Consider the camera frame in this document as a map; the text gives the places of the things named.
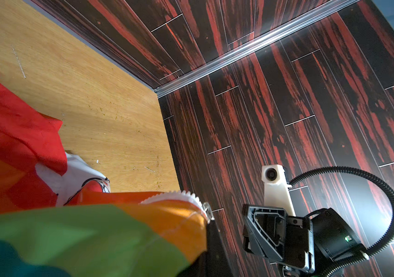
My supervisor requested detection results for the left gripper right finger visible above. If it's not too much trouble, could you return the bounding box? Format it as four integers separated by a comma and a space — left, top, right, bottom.
206, 220, 233, 277

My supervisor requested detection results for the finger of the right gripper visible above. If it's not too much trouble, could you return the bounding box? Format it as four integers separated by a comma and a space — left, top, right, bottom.
243, 228, 263, 256
243, 204, 288, 262

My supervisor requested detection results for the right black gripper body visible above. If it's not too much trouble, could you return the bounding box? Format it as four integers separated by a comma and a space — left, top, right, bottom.
283, 208, 366, 274

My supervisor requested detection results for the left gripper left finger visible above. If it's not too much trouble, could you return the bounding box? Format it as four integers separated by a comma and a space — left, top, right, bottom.
177, 252, 207, 277

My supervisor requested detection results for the colourful rainbow kids jacket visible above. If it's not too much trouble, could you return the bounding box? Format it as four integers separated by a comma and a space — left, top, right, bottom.
0, 83, 211, 277

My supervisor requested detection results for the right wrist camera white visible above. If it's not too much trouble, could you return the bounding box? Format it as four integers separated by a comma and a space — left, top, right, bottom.
261, 165, 296, 217

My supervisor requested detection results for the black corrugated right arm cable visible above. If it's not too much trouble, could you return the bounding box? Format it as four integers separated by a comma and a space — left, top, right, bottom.
288, 166, 394, 277

